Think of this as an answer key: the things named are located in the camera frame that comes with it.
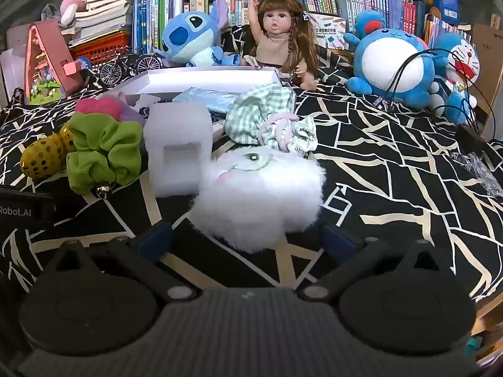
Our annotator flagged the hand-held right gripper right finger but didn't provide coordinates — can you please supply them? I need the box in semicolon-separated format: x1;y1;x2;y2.
296;224;456;303

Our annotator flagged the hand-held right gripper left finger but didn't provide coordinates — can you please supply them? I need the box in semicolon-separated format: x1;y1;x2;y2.
45;222;201;303

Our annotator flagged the gold sequin bow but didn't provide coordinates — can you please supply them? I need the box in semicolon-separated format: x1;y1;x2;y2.
19;128;77;181

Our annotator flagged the white fluffy cat plush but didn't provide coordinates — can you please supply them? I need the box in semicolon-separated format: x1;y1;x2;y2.
191;145;327;254

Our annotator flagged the green fabric scrunchie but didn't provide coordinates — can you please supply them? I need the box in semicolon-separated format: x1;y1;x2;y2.
65;112;142;195

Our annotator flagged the bright pink fuzzy cloth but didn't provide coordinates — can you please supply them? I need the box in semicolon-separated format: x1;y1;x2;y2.
75;96;126;120

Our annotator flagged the lavender hair tie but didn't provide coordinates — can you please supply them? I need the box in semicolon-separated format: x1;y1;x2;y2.
257;113;301;152

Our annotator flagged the light blue packet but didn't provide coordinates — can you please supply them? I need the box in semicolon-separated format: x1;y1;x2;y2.
173;86;244;114

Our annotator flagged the green checked cloth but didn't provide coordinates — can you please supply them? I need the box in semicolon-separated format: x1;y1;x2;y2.
224;84;319;154

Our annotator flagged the white cardboard box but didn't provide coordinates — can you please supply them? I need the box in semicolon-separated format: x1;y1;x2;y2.
98;67;284;105

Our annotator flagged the black white patterned blanket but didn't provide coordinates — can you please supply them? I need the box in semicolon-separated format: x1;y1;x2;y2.
0;47;503;323

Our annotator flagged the clear plastic container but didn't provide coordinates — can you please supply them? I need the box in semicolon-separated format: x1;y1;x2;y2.
0;49;28;107

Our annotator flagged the pink miniature house model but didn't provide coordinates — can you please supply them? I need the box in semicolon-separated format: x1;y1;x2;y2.
24;19;85;105

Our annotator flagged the clear plastic bag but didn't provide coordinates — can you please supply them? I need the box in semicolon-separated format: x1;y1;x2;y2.
452;151;503;197

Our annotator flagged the black adapter box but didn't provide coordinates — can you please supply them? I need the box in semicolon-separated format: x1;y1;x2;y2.
456;123;488;154

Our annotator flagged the red plastic basket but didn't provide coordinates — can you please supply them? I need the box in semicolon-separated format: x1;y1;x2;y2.
69;31;132;67

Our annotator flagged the black model bicycle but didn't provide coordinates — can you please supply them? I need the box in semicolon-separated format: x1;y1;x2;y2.
98;51;162;87

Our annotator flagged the round blue mouse plush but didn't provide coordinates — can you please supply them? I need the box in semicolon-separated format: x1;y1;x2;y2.
344;10;449;108

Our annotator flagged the grey plush toy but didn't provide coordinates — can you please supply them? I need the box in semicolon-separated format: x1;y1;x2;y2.
39;3;61;22

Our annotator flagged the blue alien plush toy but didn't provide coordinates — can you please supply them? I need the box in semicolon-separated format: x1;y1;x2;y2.
153;0;242;67

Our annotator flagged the white printed box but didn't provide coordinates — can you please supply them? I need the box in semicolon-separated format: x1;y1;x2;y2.
310;12;348;50

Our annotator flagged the stack of flat books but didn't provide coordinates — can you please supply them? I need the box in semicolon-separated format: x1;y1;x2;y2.
59;0;132;46

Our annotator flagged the blue robot cat plush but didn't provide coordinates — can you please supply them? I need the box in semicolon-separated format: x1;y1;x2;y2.
428;33;482;124

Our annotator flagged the pink rabbit plush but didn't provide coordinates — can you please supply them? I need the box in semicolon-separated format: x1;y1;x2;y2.
59;0;108;26

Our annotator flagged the brown-haired baby doll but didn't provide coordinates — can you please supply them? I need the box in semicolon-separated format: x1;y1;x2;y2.
240;0;321;91

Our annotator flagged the brown cardboard box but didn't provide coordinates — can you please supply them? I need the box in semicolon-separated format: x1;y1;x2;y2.
469;24;503;142

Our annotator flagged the black cable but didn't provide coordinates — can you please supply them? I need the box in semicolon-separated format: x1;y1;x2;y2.
373;49;496;138

